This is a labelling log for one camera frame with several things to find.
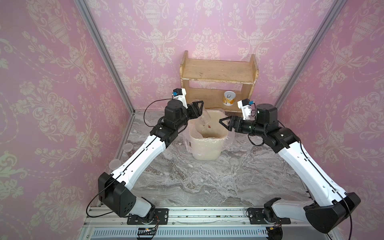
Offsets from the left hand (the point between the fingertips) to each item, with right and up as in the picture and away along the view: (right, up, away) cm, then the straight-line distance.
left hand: (200, 104), depth 71 cm
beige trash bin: (+6, -17, +28) cm, 33 cm away
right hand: (+11, -8, -3) cm, 14 cm away
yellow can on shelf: (+18, +7, +21) cm, 28 cm away
